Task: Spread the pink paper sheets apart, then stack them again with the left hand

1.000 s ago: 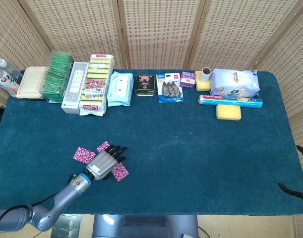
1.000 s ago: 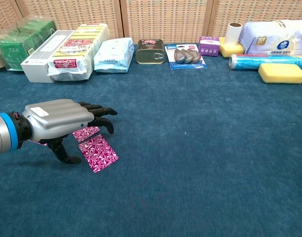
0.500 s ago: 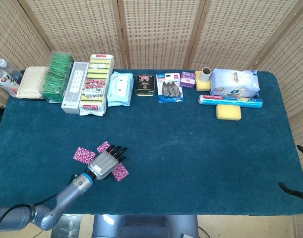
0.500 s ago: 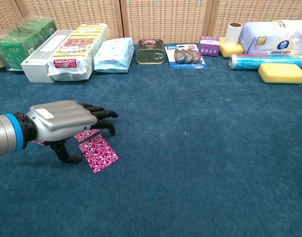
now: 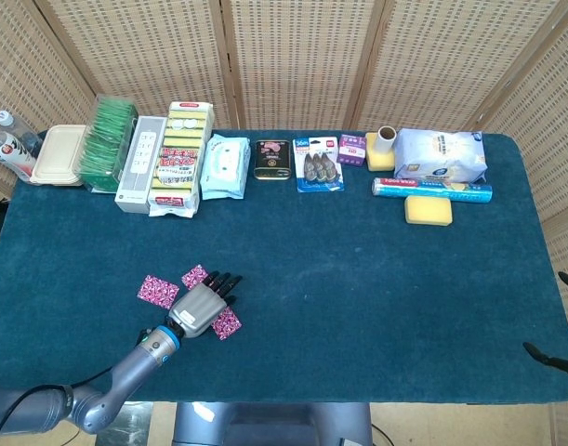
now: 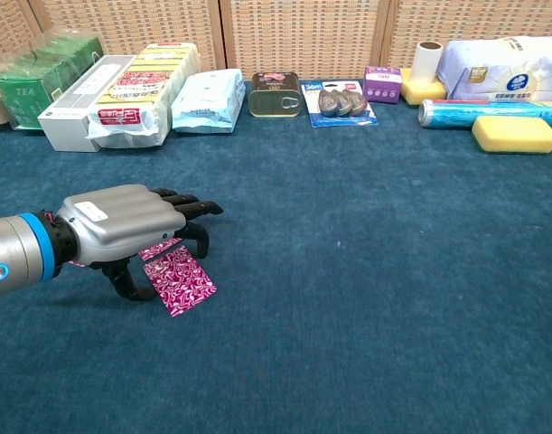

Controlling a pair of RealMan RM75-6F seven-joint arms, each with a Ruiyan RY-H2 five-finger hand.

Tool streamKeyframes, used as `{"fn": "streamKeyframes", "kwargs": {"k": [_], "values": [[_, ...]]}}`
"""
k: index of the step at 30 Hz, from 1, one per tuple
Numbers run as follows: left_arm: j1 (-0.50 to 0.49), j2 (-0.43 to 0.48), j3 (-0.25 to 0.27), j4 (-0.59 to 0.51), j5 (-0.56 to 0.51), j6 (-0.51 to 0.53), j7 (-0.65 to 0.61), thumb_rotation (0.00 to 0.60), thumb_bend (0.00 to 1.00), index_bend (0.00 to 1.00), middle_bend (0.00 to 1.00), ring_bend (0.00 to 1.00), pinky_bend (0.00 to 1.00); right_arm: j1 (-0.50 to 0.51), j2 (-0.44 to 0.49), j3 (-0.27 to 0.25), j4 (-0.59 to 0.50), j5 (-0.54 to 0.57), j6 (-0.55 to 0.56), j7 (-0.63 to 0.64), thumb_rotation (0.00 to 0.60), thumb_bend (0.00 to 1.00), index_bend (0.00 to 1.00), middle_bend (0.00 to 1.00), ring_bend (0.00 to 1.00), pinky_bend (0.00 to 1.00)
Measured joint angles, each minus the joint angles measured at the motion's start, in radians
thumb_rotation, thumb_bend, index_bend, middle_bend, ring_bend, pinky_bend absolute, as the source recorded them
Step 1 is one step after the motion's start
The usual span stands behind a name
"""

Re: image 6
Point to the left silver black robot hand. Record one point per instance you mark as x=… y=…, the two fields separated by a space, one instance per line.
x=117 y=217

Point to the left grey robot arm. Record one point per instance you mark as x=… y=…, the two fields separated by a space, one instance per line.
x=18 y=248

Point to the white power strip box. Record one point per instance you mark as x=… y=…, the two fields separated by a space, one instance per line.
x=72 y=113

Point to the yellow sponge multipack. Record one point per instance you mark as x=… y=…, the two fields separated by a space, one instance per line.
x=140 y=90

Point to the light blue wet wipes pack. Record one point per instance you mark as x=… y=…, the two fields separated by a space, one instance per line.
x=208 y=101

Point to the clear box green tea bags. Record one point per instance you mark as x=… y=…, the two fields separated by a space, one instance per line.
x=31 y=86

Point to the black gold meat can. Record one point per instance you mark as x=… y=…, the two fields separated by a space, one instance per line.
x=273 y=97

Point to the blue felt table cover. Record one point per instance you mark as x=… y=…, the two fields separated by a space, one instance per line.
x=348 y=294

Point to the blue blister pack with hooks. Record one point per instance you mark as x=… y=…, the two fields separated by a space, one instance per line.
x=339 y=106

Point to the wicker folding screen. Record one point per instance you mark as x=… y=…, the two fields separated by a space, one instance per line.
x=302 y=36

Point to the small purple box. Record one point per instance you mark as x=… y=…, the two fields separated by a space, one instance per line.
x=381 y=86

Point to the yellow sponge under paper roll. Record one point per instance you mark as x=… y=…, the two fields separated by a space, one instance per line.
x=420 y=92

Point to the white paper roll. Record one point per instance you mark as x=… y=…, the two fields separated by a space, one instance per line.
x=427 y=63

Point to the blue food wrap roll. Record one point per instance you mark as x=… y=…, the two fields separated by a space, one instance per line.
x=447 y=113

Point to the yellow sponge with green base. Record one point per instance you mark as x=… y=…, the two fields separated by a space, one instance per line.
x=512 y=134

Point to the white tissue pack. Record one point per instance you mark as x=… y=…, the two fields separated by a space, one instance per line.
x=497 y=72

